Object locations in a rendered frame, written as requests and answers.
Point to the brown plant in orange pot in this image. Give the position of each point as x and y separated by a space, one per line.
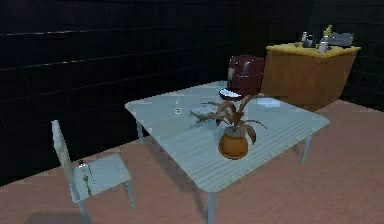
233 141

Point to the pale grey chair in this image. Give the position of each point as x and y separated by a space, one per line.
100 173

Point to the yellow green bottle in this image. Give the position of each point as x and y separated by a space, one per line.
327 31

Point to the dark grey kettle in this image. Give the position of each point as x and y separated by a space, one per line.
308 40

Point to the pale blue plate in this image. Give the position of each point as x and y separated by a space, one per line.
268 102

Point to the grey flat dish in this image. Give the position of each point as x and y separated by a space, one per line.
202 112

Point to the grey soap dispenser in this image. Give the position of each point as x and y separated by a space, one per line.
322 46

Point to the small brown object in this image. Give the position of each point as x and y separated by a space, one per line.
297 44

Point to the white bowl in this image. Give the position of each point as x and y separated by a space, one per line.
229 94

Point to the small black object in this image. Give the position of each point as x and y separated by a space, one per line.
80 163

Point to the brown cabinet with yellow top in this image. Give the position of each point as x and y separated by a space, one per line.
305 75

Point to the dark red chair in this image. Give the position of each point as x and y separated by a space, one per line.
248 74

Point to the pale grey table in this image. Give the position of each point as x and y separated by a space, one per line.
186 140

